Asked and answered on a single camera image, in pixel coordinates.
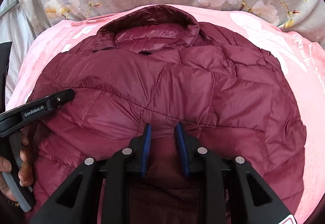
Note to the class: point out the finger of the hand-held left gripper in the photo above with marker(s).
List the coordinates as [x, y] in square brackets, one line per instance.
[63, 96]

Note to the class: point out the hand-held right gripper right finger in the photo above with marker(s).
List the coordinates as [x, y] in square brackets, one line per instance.
[180, 148]

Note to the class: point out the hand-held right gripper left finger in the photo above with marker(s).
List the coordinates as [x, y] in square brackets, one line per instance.
[147, 148]

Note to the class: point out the white sheet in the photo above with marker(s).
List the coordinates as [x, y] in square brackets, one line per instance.
[15, 28]

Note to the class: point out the maroon puffer jacket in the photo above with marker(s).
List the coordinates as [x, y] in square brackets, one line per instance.
[177, 87]

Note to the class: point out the person's left hand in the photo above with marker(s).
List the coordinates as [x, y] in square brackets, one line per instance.
[24, 163]

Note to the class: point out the pink printed blanket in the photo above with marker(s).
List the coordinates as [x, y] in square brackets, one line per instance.
[292, 81]

